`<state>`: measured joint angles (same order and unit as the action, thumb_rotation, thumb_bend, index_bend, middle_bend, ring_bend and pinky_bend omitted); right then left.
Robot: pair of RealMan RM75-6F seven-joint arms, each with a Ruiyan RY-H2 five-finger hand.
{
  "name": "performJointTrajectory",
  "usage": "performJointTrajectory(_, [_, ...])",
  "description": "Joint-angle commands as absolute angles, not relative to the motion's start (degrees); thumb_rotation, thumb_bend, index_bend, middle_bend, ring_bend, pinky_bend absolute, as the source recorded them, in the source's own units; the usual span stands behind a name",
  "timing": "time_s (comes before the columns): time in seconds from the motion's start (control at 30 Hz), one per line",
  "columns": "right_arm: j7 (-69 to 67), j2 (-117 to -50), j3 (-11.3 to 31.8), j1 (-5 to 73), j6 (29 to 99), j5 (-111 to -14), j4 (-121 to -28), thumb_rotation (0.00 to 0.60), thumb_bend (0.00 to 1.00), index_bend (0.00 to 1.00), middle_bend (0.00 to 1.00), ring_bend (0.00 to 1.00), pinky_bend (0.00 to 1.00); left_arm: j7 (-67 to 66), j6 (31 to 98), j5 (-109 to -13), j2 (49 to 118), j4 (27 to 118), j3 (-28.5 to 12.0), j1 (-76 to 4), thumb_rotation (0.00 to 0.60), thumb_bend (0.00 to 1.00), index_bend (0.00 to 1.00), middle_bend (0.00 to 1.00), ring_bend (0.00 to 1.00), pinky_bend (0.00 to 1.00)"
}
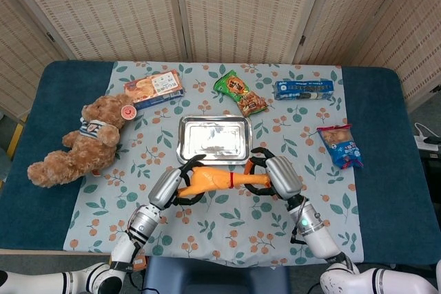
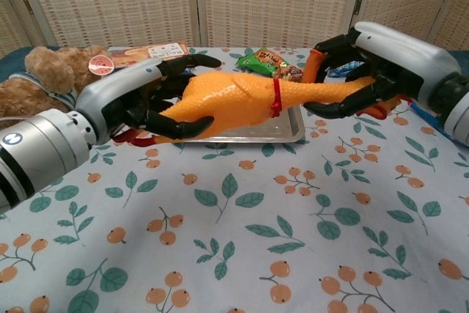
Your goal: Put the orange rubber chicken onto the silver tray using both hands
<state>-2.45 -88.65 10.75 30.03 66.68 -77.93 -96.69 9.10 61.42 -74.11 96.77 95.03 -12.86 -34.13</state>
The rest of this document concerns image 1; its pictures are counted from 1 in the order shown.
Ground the white power strip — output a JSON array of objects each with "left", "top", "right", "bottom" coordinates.
[{"left": 413, "top": 122, "right": 441, "bottom": 152}]

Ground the floral patterned tablecloth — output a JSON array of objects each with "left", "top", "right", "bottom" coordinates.
[{"left": 63, "top": 61, "right": 365, "bottom": 268}]

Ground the woven folding screen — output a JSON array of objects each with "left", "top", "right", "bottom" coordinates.
[{"left": 0, "top": 0, "right": 441, "bottom": 119}]

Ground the blue chair seat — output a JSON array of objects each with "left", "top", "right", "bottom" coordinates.
[{"left": 143, "top": 255, "right": 290, "bottom": 294}]

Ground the yellow rubber chicken toy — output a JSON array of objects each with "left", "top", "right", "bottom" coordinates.
[{"left": 176, "top": 161, "right": 272, "bottom": 199}]

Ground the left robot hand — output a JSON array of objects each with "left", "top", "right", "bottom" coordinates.
[{"left": 147, "top": 154, "right": 207, "bottom": 211}]

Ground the stainless steel rectangular tray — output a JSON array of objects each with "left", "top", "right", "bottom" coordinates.
[{"left": 176, "top": 114, "right": 254, "bottom": 166}]

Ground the orange and blue biscuit box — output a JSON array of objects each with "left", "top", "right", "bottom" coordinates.
[{"left": 123, "top": 69, "right": 185, "bottom": 111}]

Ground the green snack bag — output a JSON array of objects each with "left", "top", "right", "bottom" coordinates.
[{"left": 213, "top": 70, "right": 269, "bottom": 118}]

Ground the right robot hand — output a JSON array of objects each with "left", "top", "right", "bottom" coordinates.
[{"left": 243, "top": 147, "right": 304, "bottom": 202}]

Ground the orange hanging tag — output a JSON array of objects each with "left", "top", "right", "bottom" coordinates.
[{"left": 132, "top": 255, "right": 149, "bottom": 271}]

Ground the brown teddy bear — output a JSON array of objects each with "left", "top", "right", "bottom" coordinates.
[{"left": 27, "top": 93, "right": 139, "bottom": 189}]

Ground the blue Oreo cookie box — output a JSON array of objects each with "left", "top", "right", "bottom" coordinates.
[{"left": 274, "top": 79, "right": 335, "bottom": 101}]

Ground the teal blue table cover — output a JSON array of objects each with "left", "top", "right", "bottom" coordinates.
[{"left": 0, "top": 60, "right": 441, "bottom": 266}]

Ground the blue transparent snack bag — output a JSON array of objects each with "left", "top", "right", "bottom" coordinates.
[{"left": 316, "top": 123, "right": 365, "bottom": 170}]

